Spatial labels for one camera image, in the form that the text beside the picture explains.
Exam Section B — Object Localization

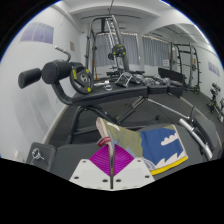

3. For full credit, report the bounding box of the black and yellow weight plate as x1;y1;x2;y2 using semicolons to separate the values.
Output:
70;63;94;94

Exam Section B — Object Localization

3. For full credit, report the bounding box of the silver barbell bar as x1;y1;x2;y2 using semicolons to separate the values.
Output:
178;118;214;161

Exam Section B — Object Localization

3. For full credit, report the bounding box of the patterned blue and olive towel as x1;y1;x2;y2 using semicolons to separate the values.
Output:
95;116;189;177

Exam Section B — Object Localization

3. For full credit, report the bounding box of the purple wall poster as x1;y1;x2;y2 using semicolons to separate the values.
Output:
19;21;55;45

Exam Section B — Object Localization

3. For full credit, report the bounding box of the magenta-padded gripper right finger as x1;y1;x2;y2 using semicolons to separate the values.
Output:
112;145;156;192

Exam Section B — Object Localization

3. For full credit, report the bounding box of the grey window curtain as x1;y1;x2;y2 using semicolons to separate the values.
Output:
94;32;140;68
142;35;171;68

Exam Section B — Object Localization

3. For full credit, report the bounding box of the black padded seat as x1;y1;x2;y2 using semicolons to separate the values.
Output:
191;114;223;158

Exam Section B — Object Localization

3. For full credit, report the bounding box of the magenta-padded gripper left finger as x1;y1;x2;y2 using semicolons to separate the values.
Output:
69;143;113;192

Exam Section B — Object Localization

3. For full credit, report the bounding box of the black bench with roller pads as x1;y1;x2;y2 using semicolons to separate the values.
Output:
18;59;184;144

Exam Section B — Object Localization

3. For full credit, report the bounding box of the black upright padded block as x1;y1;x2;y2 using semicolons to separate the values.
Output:
157;67;186;88

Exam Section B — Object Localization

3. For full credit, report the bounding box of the metal spring collar clip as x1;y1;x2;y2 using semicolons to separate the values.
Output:
31;148;45;161

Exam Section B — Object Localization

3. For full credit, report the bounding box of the grey cable machine rack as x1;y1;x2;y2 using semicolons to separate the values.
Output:
85;14;129;83

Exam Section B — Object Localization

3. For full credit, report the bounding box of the black padded weight bench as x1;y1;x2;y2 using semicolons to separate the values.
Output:
26;124;214;183

